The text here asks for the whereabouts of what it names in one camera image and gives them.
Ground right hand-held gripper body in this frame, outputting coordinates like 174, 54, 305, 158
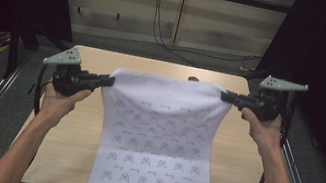
239, 71, 311, 130

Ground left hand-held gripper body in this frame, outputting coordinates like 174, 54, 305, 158
36, 40, 106, 102

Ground lavender printed towel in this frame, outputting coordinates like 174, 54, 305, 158
84, 64, 237, 183

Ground person's left hand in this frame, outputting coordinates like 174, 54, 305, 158
38, 80, 94, 131

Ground person's right hand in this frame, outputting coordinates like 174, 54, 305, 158
234, 106, 287, 158

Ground dark round table grommet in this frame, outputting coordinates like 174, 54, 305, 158
187, 75, 201, 84

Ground black stand leg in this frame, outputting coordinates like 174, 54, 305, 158
1, 31, 24, 81

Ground black wall cable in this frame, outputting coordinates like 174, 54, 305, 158
143, 0, 211, 69

